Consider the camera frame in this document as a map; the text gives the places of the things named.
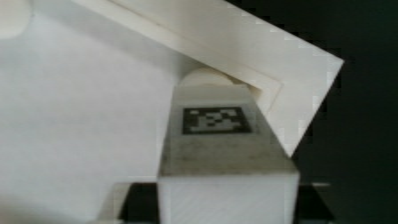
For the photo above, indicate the white table leg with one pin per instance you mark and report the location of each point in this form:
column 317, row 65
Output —
column 228, row 178

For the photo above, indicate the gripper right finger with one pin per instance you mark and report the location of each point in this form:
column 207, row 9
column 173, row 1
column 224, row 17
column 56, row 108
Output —
column 311, row 209

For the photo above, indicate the white square tabletop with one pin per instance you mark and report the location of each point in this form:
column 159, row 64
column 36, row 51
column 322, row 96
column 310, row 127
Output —
column 96, row 55

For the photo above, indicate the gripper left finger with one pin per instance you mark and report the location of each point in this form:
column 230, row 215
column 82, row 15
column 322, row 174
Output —
column 130, row 206

